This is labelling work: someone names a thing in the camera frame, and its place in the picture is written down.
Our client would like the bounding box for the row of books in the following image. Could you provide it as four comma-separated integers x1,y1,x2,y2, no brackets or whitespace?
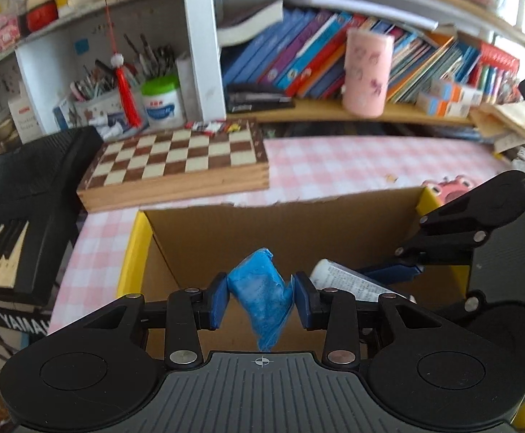
220,6,482,105

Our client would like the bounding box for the red thick dictionary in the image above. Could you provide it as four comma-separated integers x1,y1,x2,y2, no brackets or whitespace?
479,41,522,73

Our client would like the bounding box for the white red-label carton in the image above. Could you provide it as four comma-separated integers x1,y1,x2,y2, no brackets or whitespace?
8,83,43,144

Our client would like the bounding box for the pink checked desktop mat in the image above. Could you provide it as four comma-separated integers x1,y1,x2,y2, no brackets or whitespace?
48,135,524,335

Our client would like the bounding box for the blue plastic packet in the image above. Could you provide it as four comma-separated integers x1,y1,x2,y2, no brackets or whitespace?
227,247,296,353

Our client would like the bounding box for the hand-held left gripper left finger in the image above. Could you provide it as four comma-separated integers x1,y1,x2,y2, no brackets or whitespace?
81,273,230,369

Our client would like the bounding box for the small red white packet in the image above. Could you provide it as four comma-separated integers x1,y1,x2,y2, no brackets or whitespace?
185,119,246,135

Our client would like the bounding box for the pink cartoon cup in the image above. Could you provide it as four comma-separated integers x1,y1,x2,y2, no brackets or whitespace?
341,27,395,118

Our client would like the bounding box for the white jar green lid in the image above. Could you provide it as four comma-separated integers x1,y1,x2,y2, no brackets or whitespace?
141,75,187,130

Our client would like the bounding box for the bunch of pens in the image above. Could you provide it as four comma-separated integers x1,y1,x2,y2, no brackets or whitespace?
70,31,178,101

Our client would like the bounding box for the wooden chessboard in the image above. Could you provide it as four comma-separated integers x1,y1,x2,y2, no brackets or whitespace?
77,118,271,213

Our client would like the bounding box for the yellow cardboard box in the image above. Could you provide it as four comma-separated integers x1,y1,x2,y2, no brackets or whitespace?
117,185,525,431

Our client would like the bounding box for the red round doll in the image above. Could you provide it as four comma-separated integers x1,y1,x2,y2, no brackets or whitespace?
25,0,60,33

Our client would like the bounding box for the white bookshelf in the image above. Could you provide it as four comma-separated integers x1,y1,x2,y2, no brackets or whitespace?
0,0,525,128

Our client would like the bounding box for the white pen container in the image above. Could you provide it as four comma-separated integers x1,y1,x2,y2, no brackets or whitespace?
73,90,126,128

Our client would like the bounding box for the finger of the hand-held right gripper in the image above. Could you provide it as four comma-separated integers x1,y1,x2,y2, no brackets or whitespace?
438,291,488,322
362,194,492,286

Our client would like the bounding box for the black printed carton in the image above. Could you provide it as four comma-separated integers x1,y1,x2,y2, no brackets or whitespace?
0,295,56,373

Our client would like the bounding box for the black stapler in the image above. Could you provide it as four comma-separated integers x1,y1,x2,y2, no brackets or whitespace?
225,83,296,114

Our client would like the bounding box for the thick white-paged book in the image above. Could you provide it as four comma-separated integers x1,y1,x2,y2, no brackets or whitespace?
217,0,286,48

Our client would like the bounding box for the pile of papers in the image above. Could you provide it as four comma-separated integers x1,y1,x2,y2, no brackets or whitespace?
469,101,525,155

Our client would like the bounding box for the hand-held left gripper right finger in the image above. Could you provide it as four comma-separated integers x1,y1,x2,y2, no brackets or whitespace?
292,272,444,367

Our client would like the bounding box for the black electronic keyboard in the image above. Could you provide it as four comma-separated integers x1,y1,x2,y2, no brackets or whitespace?
0,125,105,308

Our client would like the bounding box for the orange blue small box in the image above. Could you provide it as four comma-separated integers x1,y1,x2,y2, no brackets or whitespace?
431,77,484,106
415,92,472,119

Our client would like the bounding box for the red tassel ornament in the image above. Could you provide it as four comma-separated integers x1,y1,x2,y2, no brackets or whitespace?
104,4,143,130

